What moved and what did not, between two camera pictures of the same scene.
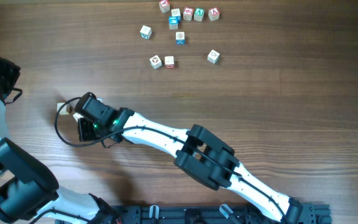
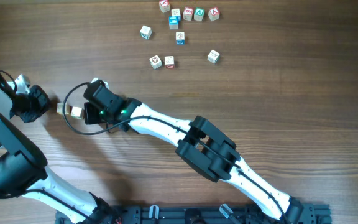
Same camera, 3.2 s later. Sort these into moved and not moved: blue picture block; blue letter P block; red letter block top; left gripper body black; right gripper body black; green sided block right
Moved: left gripper body black; right gripper body black
Not moved: red letter block top; green sided block right; blue picture block; blue letter P block
